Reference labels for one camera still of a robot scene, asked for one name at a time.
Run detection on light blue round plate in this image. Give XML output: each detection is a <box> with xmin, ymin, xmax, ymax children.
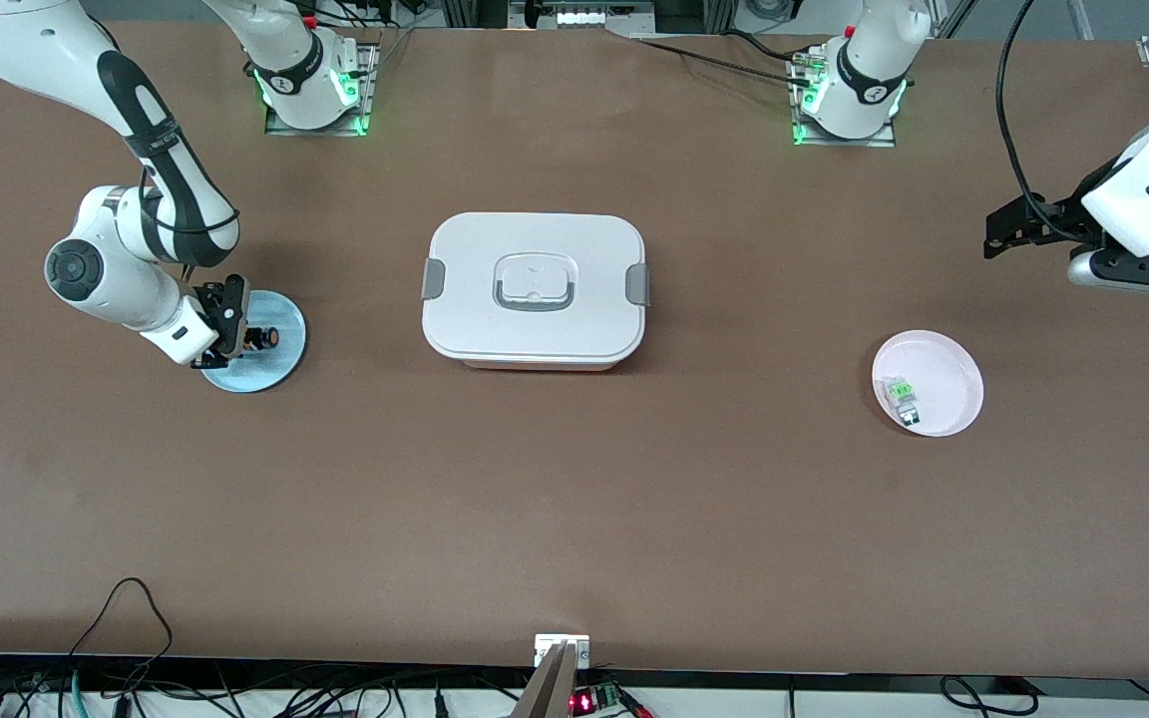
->
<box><xmin>197</xmin><ymin>289</ymin><xmax>307</xmax><ymax>394</ymax></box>

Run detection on pink round plate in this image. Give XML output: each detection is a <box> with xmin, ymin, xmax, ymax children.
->
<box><xmin>871</xmin><ymin>329</ymin><xmax>984</xmax><ymax>438</ymax></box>

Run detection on white lunch box grey clips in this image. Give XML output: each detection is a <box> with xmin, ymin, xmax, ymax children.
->
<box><xmin>421</xmin><ymin>211</ymin><xmax>651</xmax><ymax>372</ymax></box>

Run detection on white lit power strip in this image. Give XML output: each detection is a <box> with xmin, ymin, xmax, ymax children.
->
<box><xmin>555</xmin><ymin>6</ymin><xmax>657</xmax><ymax>28</ymax></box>

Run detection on red led display module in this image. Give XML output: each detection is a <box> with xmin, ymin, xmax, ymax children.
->
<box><xmin>569</xmin><ymin>682</ymin><xmax>627</xmax><ymax>718</ymax></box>

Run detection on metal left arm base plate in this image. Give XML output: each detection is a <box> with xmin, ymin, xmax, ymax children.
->
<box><xmin>790</xmin><ymin>45</ymin><xmax>898</xmax><ymax>149</ymax></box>

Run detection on green push button switch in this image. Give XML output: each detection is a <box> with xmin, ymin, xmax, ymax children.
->
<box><xmin>884</xmin><ymin>376</ymin><xmax>925</xmax><ymax>427</ymax></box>

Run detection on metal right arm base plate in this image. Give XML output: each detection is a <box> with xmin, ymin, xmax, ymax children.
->
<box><xmin>264</xmin><ymin>40</ymin><xmax>382</xmax><ymax>137</ymax></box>

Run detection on black looped cable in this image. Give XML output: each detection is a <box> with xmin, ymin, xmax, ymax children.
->
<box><xmin>66</xmin><ymin>576</ymin><xmax>175</xmax><ymax>699</ymax></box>

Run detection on black table cable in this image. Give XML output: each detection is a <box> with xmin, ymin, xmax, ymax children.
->
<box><xmin>719</xmin><ymin>28</ymin><xmax>815</xmax><ymax>63</ymax></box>
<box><xmin>629</xmin><ymin>36</ymin><xmax>817</xmax><ymax>85</ymax></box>

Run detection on black cable bundle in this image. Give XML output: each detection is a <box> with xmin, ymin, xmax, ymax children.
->
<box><xmin>0</xmin><ymin>653</ymin><xmax>536</xmax><ymax>718</ymax></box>

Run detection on black coiled cable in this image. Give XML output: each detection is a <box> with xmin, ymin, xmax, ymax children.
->
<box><xmin>938</xmin><ymin>675</ymin><xmax>1040</xmax><ymax>718</ymax></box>

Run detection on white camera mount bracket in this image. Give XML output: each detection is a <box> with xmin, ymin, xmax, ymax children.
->
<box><xmin>535</xmin><ymin>634</ymin><xmax>591</xmax><ymax>669</ymax></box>

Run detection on aluminium camera mount bar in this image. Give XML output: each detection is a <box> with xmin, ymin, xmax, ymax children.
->
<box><xmin>512</xmin><ymin>643</ymin><xmax>581</xmax><ymax>718</ymax></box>

